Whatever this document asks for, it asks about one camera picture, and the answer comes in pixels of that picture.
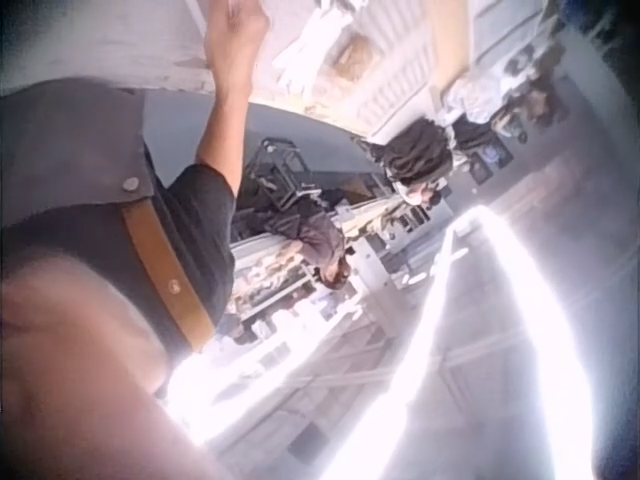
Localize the white slatted panel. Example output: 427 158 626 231
344 0 501 144

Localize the glass bread display counter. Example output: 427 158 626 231
223 233 329 324

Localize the black metal cart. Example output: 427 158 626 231
246 136 322 212

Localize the white cloth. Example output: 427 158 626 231
271 0 354 97

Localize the person's right hand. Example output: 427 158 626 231
204 0 272 69

